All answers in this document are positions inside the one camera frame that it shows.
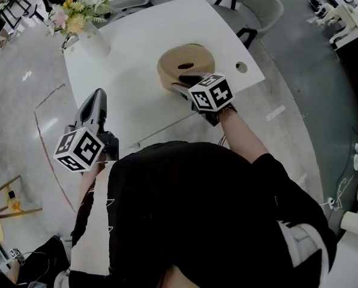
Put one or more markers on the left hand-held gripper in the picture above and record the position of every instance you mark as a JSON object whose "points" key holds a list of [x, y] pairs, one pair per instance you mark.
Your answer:
{"points": [[79, 150]]}

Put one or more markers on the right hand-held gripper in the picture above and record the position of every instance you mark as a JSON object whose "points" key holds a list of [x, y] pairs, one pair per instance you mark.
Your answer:
{"points": [[211, 94]]}

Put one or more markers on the person's left forearm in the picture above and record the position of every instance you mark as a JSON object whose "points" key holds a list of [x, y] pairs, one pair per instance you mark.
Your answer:
{"points": [[90, 190]]}

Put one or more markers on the person's right forearm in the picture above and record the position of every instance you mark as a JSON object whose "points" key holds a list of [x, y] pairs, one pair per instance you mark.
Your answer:
{"points": [[241, 136]]}

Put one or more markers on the white table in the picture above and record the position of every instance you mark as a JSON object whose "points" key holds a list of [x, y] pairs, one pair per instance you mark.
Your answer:
{"points": [[130, 76]]}

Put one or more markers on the white vase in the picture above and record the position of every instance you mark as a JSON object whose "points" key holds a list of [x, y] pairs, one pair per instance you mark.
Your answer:
{"points": [[94, 42]]}

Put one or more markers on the grey chair behind table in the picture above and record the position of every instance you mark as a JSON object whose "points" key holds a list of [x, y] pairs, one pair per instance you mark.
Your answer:
{"points": [[256, 9]]}

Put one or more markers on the yellow perfume bottle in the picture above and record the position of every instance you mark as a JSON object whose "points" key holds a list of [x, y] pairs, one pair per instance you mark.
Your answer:
{"points": [[14, 202]]}

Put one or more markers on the person's black white top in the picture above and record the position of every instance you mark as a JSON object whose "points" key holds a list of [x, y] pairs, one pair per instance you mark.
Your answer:
{"points": [[196, 214]]}

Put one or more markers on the cream ornate table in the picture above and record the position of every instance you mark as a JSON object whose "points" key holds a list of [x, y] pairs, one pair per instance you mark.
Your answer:
{"points": [[343, 13]]}

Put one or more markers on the white power strip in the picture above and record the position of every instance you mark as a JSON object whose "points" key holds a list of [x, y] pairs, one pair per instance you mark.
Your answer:
{"points": [[331, 203]]}

